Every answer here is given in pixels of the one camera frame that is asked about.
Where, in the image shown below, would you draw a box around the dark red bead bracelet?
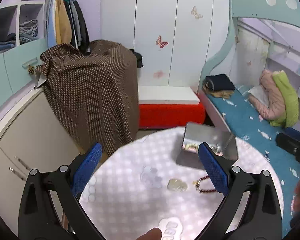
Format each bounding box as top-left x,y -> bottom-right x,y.
192,175 -> 219,195

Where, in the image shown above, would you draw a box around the pale green jade pendant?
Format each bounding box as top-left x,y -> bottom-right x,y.
167,178 -> 187,192

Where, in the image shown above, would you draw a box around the grey metal jewelry box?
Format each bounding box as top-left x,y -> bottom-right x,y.
176,122 -> 238,170

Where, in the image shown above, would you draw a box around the person's left hand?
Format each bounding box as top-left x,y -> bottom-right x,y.
136,228 -> 162,240

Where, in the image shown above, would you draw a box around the pink padded jacket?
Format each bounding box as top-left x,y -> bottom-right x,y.
248,69 -> 285,121

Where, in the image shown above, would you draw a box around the green blanket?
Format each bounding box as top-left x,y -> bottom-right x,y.
270,70 -> 299,128

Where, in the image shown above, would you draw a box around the white pillow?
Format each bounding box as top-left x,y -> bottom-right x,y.
248,85 -> 269,107

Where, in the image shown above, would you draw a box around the blue patterned mattress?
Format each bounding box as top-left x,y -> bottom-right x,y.
207,90 -> 300,235

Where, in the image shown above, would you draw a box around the beige cabinet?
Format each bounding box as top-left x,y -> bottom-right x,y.
0,89 -> 79,234

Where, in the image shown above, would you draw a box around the folded dark clothes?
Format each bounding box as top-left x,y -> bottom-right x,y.
203,74 -> 236,99

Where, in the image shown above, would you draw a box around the brown polka dot cloth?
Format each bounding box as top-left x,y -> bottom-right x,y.
36,40 -> 139,156

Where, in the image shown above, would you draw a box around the red bench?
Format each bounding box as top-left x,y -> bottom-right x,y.
139,102 -> 206,129

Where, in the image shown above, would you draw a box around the faded pink butterfly sticker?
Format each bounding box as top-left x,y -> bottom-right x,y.
153,70 -> 164,79

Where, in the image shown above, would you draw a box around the white board on bench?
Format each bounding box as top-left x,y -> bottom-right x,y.
138,86 -> 200,105

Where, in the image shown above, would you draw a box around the beige butterfly sticker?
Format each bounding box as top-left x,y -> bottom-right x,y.
191,6 -> 203,20

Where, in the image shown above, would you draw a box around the white wardrobe doors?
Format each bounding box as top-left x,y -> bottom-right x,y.
101,0 -> 229,89

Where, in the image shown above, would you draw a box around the black garment behind cloth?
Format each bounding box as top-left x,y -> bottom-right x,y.
130,49 -> 143,68

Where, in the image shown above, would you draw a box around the hanging clothes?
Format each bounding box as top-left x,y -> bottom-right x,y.
44,0 -> 90,53

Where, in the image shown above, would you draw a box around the purple shelf unit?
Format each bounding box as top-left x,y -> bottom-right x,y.
0,0 -> 80,55

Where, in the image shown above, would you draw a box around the teal bed frame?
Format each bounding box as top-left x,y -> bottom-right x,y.
198,0 -> 300,91

